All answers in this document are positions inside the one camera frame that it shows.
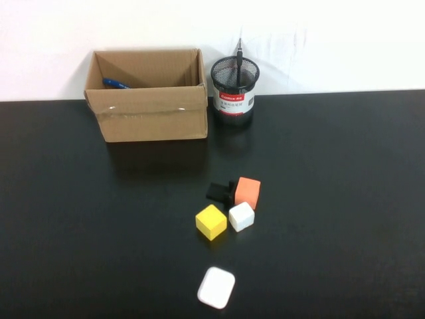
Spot black precision screwdriver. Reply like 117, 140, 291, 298
236, 38, 243, 88

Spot blue-handled cutting pliers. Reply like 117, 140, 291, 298
102, 78, 131, 90

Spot black block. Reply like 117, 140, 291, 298
206, 181, 238, 204

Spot orange foam block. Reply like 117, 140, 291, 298
234, 176, 262, 211

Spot yellow cube block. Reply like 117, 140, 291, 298
195, 203, 228, 241

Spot black mesh pen holder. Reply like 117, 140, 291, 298
210, 55, 260, 126

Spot white cube block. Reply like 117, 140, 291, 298
228, 201, 256, 233

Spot brown cardboard box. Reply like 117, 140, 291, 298
83, 49, 209, 143

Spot white flat rounded block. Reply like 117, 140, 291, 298
197, 266, 236, 310

